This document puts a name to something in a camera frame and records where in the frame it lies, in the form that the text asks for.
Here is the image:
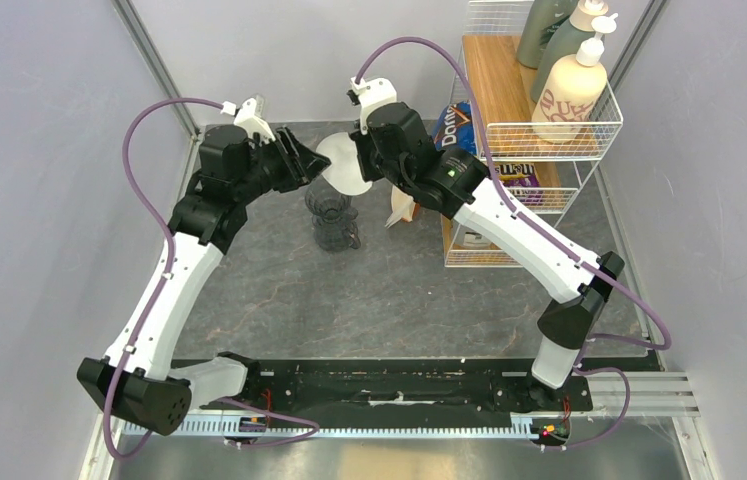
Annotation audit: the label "white paper coffee filter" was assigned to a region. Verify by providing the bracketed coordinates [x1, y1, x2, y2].
[316, 132, 373, 196]

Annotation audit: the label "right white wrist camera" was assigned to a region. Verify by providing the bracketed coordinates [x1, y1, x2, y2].
[349, 77, 398, 135]

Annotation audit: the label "aluminium frame rail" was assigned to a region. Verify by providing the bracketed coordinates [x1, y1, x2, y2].
[78, 369, 719, 480]

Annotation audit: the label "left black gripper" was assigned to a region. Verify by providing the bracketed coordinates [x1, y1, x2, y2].
[235, 125, 332, 204]

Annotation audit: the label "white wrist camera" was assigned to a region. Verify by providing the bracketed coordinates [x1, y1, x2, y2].
[349, 77, 398, 135]
[221, 94, 276, 145]

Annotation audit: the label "green pump bottle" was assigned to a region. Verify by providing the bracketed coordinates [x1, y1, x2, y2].
[530, 0, 609, 104]

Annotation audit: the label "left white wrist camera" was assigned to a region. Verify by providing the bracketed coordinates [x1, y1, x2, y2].
[221, 94, 276, 145]

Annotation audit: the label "cream pump bottle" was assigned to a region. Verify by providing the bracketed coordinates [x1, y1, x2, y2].
[532, 33, 608, 144]

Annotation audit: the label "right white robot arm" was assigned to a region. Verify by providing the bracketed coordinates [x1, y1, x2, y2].
[350, 101, 625, 409]

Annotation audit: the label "purple cable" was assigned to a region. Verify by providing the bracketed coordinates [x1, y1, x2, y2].
[101, 97, 321, 462]
[354, 36, 673, 453]

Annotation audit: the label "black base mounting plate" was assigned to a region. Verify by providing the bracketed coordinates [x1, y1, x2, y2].
[174, 357, 662, 432]

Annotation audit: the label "white wire shelf rack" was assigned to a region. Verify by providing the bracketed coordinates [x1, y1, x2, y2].
[442, 0, 625, 270]

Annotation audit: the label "yellow M&M's candy bag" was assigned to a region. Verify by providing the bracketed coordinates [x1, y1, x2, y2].
[495, 162, 543, 207]

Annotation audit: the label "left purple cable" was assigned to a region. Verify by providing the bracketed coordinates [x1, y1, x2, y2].
[101, 97, 321, 462]

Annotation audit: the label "clear glass carafe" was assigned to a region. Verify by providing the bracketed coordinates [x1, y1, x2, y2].
[312, 216, 361, 253]

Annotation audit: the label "stack of paper filters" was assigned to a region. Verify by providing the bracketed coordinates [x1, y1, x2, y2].
[385, 186, 420, 228]

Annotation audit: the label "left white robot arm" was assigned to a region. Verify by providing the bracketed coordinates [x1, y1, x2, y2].
[77, 125, 331, 436]

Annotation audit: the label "dark green bottle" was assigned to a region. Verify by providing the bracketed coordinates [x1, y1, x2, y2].
[516, 0, 577, 69]

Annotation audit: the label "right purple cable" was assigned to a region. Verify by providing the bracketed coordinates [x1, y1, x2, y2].
[354, 36, 673, 453]

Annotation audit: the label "blue Doritos chip bag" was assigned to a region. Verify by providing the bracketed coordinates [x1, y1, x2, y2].
[431, 101, 477, 155]

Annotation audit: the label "dark transparent coffee dripper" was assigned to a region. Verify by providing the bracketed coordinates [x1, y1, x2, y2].
[304, 179, 358, 227]

